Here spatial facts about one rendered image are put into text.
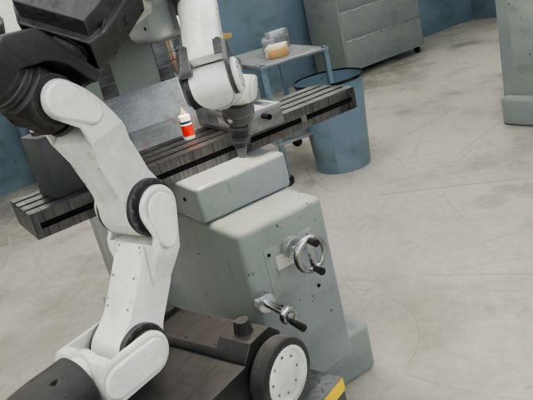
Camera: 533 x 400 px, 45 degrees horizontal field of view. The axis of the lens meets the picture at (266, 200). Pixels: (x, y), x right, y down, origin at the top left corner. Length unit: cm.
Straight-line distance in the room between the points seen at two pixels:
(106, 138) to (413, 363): 149
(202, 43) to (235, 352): 77
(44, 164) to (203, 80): 75
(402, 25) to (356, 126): 353
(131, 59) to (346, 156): 222
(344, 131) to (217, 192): 242
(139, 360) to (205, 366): 21
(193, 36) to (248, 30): 587
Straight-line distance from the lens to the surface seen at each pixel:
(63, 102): 141
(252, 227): 191
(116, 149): 153
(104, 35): 145
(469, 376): 243
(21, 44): 139
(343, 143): 437
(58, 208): 197
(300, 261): 186
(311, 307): 211
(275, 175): 212
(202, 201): 199
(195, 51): 139
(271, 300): 195
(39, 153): 200
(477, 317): 272
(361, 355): 244
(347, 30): 722
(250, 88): 159
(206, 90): 139
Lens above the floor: 150
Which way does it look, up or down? 20 degrees down
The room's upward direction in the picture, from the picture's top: 14 degrees counter-clockwise
